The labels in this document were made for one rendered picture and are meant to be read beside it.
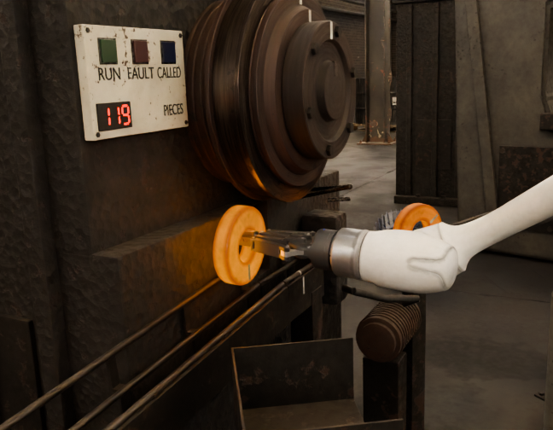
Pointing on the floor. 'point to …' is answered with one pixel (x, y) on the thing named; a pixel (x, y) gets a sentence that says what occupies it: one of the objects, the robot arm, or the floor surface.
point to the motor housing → (386, 359)
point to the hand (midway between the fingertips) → (241, 236)
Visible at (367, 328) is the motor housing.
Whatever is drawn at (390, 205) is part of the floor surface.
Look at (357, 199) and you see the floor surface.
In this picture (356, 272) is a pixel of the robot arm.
